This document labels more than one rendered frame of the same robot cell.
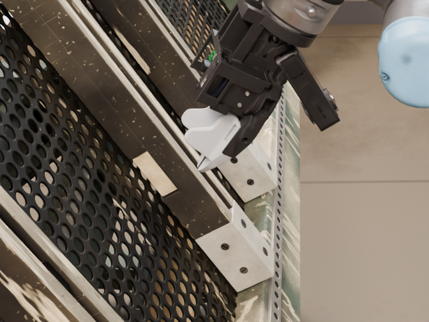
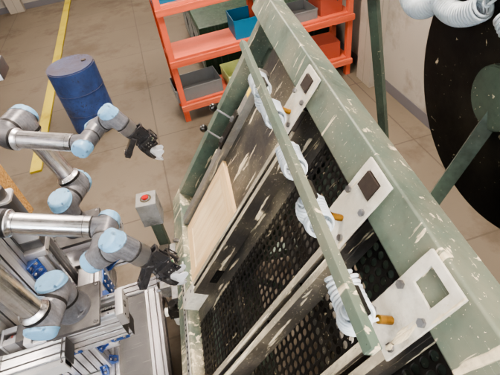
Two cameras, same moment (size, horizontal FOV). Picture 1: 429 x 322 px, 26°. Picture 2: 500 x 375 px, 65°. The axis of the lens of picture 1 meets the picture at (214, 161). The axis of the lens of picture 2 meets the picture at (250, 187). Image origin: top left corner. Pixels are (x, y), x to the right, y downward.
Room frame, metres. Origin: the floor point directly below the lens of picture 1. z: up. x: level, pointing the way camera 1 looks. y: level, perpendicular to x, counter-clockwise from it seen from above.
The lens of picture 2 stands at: (1.75, 0.18, 2.49)
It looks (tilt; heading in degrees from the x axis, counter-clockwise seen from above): 43 degrees down; 172
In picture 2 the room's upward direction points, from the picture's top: 10 degrees counter-clockwise
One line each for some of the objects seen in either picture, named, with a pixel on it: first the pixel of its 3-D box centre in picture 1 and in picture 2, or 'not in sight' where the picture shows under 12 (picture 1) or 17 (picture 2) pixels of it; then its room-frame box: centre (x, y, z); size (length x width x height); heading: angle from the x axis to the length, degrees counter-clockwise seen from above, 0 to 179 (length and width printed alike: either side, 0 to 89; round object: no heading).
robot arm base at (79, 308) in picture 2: not in sight; (68, 302); (0.67, -0.51, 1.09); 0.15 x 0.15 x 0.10
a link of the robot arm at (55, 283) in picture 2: not in sight; (55, 289); (0.68, -0.52, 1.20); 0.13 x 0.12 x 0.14; 168
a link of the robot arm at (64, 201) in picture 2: not in sight; (64, 204); (0.17, -0.52, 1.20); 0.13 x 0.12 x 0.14; 156
